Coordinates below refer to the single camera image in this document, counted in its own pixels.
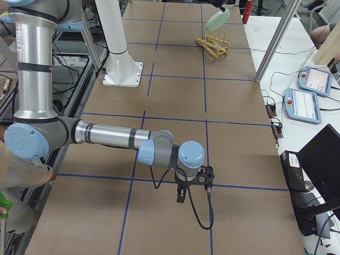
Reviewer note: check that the aluminium frame post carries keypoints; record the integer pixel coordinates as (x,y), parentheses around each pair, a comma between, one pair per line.
(277,37)

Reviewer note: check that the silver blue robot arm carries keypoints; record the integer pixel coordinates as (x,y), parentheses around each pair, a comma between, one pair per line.
(38,130)

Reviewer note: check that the upper teach pendant tablet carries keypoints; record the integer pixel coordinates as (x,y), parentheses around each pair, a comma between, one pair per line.
(315,80)

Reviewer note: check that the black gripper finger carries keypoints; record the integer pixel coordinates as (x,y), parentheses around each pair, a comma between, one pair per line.
(220,4)

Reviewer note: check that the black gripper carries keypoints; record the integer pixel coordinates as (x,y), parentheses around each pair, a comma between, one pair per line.
(182,184)

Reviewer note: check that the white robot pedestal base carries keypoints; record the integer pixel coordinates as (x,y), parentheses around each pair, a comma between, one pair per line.
(121,69)

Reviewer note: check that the red black connector box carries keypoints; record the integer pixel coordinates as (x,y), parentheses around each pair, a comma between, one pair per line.
(271,110)
(277,130)

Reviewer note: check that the teach pendant tablet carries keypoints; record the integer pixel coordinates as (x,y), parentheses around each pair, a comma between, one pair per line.
(301,105)
(315,80)

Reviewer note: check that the wooden dish rack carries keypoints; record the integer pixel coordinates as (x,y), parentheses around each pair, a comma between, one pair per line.
(215,46)

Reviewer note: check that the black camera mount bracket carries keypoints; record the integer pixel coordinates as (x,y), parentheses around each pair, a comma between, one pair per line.
(206,177)

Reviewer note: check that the lower teach pendant tablet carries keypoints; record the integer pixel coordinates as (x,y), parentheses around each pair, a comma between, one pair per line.
(301,105)

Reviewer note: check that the green handle tool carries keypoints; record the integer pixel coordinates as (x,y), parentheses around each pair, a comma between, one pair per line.
(6,205)

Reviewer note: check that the black laptop computer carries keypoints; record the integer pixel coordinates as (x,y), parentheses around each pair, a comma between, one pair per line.
(312,177)

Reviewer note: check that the upper red black connector box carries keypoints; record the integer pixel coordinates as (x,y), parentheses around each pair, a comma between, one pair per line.
(271,110)

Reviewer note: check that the person in beige shirt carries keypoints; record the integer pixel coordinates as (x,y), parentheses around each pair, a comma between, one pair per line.
(17,175)

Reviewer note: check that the light green round plate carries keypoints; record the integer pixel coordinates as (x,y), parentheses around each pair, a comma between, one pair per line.
(217,20)

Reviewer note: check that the wooden beam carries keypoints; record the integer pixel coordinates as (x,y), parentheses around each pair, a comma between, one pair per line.
(327,42)

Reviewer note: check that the red bottle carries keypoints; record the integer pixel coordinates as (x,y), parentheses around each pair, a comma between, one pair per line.
(247,11)

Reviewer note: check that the lower red black connector box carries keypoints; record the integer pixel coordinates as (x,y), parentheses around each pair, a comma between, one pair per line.
(277,130)

